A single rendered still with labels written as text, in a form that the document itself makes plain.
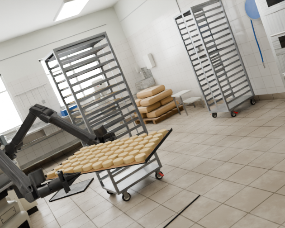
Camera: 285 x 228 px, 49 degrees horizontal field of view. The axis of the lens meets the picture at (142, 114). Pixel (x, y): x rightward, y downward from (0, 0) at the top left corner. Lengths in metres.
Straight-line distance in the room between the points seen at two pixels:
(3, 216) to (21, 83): 5.82
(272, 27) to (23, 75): 5.85
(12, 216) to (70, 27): 6.50
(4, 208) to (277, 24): 2.99
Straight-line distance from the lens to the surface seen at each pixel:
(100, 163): 1.46
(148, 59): 7.78
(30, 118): 2.11
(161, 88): 6.99
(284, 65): 3.69
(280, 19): 3.56
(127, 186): 3.57
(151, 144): 1.45
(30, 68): 7.95
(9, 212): 2.33
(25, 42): 8.05
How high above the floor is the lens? 1.36
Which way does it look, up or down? 9 degrees down
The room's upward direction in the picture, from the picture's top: 23 degrees counter-clockwise
